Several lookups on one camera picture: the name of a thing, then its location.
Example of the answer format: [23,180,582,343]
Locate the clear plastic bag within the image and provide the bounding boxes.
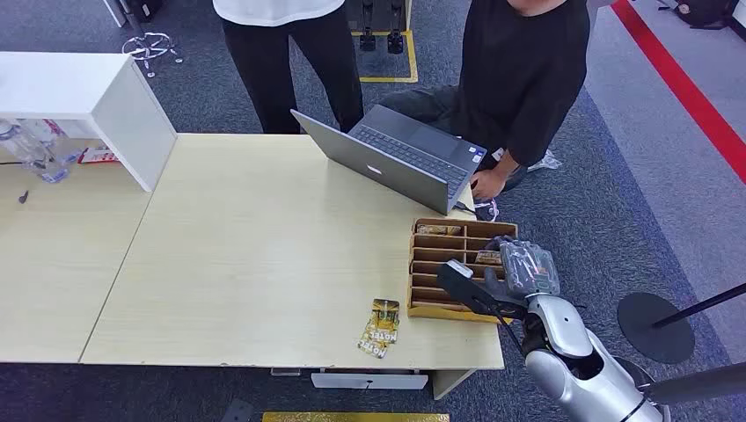
[526,149,564,173]

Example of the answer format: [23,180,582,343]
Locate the cardboard card organizer box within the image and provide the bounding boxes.
[405,216,519,325]

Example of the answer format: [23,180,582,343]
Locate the thick grey pole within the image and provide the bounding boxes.
[643,361,746,406]

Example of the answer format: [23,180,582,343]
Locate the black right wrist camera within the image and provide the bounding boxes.
[436,259,530,320]

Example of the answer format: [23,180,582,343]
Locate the white under-desk drawer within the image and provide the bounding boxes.
[310,372,430,391]

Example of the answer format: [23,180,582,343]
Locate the black backpack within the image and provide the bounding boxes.
[657,0,746,32]

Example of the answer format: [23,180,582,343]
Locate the chrome chair base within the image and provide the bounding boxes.
[121,31,184,79]

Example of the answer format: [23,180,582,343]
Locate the black round stand base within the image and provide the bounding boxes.
[617,291,697,366]

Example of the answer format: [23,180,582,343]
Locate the black floor plate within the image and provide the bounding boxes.
[220,398,256,422]

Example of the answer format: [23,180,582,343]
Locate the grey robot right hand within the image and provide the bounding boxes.
[483,236,561,304]

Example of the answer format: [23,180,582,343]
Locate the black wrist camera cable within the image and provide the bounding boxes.
[496,311,527,358]

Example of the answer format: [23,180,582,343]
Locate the red and white packet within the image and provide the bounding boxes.
[77,146,120,166]

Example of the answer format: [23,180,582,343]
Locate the black robot legs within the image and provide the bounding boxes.
[355,0,407,56]

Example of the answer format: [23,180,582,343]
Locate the white desk shelf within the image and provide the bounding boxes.
[0,51,179,193]

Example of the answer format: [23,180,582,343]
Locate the grey laptop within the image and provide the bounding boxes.
[289,104,488,216]

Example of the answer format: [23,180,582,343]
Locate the clear plastic water bottle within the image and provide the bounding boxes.
[23,119,84,167]
[0,119,70,186]

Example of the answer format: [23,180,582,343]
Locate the person's left hand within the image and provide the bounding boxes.
[469,168,509,203]

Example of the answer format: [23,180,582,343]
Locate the standing person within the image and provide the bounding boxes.
[212,0,366,135]

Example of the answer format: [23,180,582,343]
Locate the white cable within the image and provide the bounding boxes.
[473,198,501,224]

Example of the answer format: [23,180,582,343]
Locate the seated person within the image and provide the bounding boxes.
[378,0,591,203]

